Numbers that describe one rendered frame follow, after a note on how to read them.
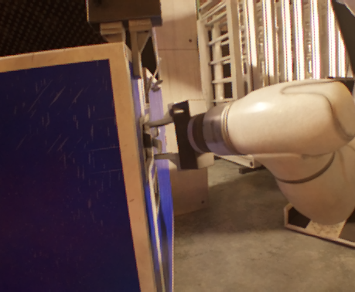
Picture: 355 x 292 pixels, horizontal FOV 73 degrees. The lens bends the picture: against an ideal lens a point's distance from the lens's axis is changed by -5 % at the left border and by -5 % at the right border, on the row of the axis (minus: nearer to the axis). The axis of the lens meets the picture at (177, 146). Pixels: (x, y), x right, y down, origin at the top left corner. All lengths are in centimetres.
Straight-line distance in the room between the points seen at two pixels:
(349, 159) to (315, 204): 9
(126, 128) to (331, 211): 35
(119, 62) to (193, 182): 162
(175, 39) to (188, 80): 30
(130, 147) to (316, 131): 26
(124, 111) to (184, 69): 147
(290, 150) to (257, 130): 5
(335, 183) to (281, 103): 16
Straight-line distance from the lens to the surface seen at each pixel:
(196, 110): 48
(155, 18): 50
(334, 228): 180
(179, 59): 185
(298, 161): 36
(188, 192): 196
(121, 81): 40
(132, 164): 41
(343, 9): 270
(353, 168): 45
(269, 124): 33
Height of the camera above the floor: 86
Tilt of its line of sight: 10 degrees down
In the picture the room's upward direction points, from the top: 5 degrees counter-clockwise
